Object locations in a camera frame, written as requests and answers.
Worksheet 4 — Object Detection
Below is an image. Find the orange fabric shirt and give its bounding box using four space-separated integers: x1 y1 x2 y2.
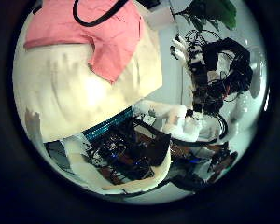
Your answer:
23 0 144 84

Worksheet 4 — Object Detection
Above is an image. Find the green leafy plant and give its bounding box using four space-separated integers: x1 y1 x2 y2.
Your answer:
174 0 237 32

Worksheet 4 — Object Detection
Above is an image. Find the teal ribbed strip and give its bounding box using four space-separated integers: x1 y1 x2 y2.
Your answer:
82 106 135 143

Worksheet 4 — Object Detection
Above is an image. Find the black cable loop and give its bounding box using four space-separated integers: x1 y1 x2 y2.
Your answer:
72 0 130 28

